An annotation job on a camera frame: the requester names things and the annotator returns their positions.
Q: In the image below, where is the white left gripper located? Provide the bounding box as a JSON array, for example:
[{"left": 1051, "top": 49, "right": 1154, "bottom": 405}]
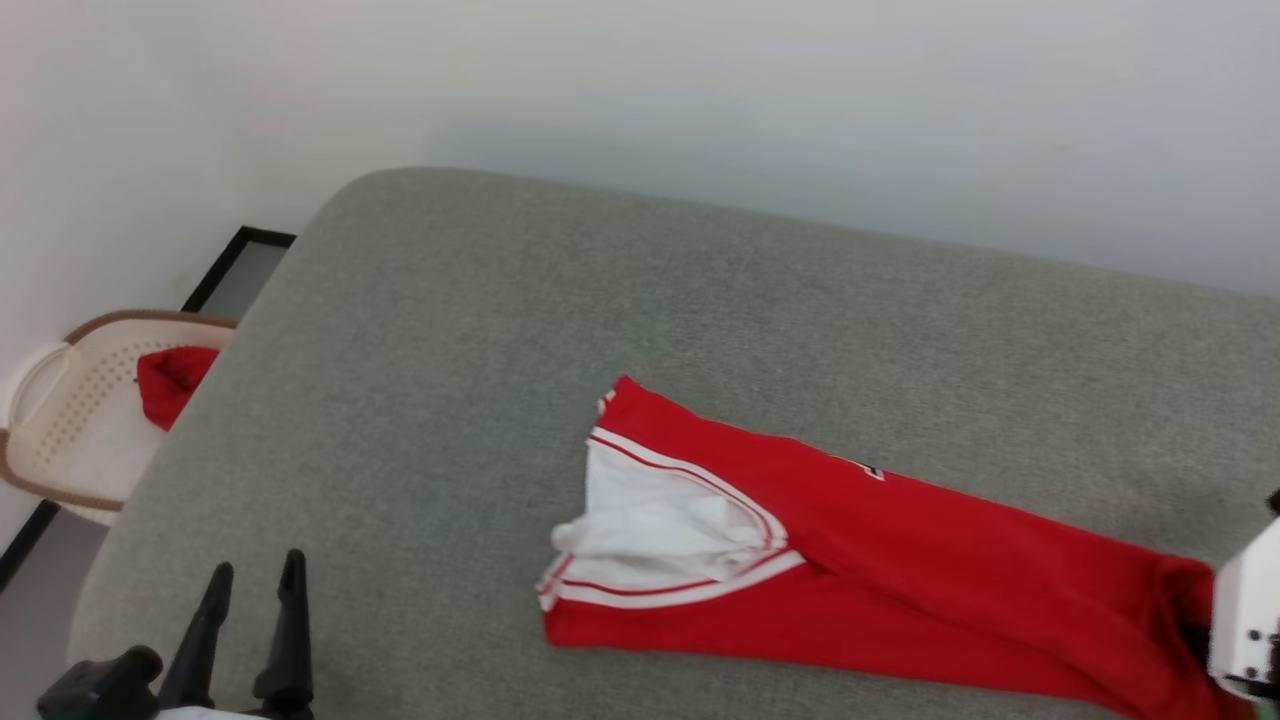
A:
[{"left": 155, "top": 549, "right": 314, "bottom": 720}]

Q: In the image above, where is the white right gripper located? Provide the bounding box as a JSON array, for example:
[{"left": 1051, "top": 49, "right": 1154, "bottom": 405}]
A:
[{"left": 1180, "top": 520, "right": 1280, "bottom": 701}]

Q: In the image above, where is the red white basketball jersey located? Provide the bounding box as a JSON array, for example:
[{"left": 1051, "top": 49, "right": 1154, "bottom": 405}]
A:
[{"left": 537, "top": 375, "right": 1261, "bottom": 720}]

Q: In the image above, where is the beige plastic laundry basket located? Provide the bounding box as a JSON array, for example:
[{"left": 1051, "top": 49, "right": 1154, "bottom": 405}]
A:
[{"left": 0, "top": 308, "right": 239, "bottom": 528}]

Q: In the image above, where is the red garment in basket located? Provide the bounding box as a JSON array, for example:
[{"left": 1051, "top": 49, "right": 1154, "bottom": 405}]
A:
[{"left": 136, "top": 345, "right": 221, "bottom": 433}]

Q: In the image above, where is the black framed floor panel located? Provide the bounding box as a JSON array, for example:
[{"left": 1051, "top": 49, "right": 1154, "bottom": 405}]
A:
[{"left": 0, "top": 226, "right": 297, "bottom": 591}]

